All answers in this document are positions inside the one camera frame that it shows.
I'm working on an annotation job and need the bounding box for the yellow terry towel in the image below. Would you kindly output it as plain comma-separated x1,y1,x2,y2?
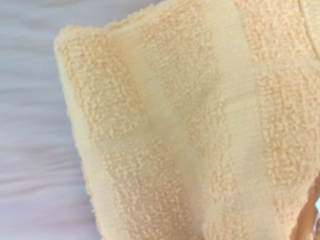
53,0,320,240

